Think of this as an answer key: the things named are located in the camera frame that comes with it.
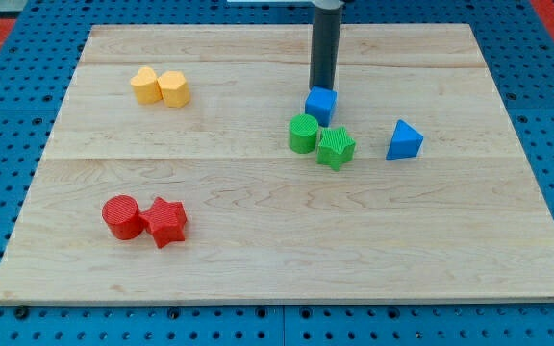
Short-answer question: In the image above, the yellow heart block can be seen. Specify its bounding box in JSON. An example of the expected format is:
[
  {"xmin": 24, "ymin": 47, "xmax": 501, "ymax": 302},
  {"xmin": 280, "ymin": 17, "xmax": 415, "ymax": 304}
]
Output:
[{"xmin": 130, "ymin": 66, "xmax": 163, "ymax": 105}]

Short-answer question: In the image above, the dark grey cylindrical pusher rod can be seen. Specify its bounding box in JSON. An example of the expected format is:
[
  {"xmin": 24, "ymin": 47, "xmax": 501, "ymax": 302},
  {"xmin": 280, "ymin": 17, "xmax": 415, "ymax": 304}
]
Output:
[{"xmin": 309, "ymin": 0, "xmax": 344, "ymax": 89}]

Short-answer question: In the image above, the green cylinder block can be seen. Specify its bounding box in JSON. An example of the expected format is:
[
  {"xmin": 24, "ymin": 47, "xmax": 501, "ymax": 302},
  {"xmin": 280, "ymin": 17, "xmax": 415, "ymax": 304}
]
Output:
[{"xmin": 289, "ymin": 113, "xmax": 319, "ymax": 154}]

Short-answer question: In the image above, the red star block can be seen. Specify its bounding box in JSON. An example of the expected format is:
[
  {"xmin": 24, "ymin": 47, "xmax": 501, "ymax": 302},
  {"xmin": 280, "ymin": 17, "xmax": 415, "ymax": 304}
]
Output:
[{"xmin": 139, "ymin": 197, "xmax": 187, "ymax": 249}]

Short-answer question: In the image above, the blue cube block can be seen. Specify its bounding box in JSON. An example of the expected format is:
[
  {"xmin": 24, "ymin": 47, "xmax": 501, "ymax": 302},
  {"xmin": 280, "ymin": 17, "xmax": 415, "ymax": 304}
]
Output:
[{"xmin": 305, "ymin": 86, "xmax": 338, "ymax": 127}]

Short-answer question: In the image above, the green star block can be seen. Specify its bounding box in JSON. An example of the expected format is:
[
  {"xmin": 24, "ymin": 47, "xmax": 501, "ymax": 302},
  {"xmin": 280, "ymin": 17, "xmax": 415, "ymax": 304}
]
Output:
[{"xmin": 316, "ymin": 127, "xmax": 356, "ymax": 171}]

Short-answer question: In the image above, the light wooden board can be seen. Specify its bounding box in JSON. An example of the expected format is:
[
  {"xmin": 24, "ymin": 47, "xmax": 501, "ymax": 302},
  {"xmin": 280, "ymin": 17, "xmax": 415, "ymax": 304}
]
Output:
[{"xmin": 0, "ymin": 24, "xmax": 554, "ymax": 307}]

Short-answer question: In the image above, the red cylinder block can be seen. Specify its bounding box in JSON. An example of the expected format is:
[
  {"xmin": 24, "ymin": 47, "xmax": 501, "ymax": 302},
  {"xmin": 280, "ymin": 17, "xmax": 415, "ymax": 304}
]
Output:
[{"xmin": 102, "ymin": 195, "xmax": 144, "ymax": 240}]

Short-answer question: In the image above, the blue triangle block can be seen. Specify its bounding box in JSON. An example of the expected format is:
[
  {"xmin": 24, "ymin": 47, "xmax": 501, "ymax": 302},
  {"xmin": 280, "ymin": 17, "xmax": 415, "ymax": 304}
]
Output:
[{"xmin": 386, "ymin": 119, "xmax": 424, "ymax": 160}]

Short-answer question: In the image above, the yellow hexagon block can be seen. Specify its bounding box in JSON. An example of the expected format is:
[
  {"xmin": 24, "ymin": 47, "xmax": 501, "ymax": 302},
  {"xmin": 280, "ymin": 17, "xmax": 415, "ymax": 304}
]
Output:
[{"xmin": 158, "ymin": 71, "xmax": 190, "ymax": 108}]

